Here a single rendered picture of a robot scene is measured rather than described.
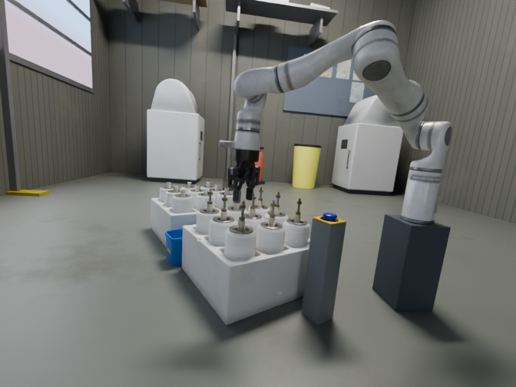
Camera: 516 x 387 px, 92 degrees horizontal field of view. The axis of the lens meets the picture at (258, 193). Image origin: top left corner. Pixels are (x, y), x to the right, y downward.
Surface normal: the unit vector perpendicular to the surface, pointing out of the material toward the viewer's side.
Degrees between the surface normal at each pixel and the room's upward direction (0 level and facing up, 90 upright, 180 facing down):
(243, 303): 90
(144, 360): 0
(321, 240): 90
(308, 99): 90
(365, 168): 90
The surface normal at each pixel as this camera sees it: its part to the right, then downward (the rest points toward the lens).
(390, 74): 0.09, 0.91
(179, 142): 0.07, 0.18
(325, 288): 0.57, 0.18
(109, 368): 0.07, -0.98
